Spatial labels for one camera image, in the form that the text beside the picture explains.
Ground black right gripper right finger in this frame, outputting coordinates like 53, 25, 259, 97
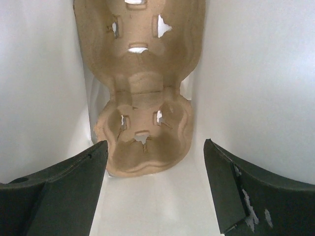
204, 139, 315, 236

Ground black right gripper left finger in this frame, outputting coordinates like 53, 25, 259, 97
0, 141, 108, 236

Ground light blue paper bag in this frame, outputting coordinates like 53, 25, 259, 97
0, 0, 315, 236

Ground pulp cup carrier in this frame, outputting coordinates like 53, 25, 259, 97
74, 0, 206, 177

